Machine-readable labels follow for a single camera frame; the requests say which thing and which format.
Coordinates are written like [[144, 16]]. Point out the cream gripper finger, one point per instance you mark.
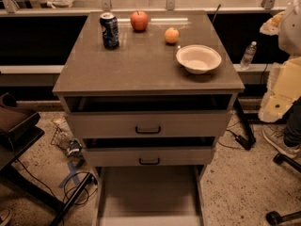
[[271, 27], [283, 89]]

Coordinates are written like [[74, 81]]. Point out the middle grey drawer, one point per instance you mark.
[[149, 151]]

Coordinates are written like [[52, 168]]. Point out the orange fruit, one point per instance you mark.
[[171, 35]]

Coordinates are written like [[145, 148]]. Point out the black stand leg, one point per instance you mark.
[[248, 141]]

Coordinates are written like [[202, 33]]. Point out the blue pepsi can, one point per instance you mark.
[[110, 29]]

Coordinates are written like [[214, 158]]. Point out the grey drawer cabinet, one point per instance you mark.
[[144, 64]]

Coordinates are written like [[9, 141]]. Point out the red apple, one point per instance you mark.
[[139, 20]]

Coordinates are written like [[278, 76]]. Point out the blue tape cross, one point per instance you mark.
[[72, 175]]

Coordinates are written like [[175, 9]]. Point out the top grey drawer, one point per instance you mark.
[[204, 115]]

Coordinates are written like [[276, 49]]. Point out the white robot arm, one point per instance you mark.
[[289, 35]]

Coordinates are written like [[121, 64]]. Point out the white paper bowl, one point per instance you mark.
[[198, 59]]

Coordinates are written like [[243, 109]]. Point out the grey drawer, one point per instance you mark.
[[149, 151], [204, 115]]

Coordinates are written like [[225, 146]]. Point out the dark side table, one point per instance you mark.
[[18, 132]]

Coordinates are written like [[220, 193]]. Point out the small wire basket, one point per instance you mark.
[[61, 139]]

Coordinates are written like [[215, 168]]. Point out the clear plastic water bottle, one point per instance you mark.
[[248, 55]]

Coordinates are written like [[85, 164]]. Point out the open bottom drawer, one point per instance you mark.
[[150, 196]]

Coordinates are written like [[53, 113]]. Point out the person's leg and shoe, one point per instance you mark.
[[286, 139]]

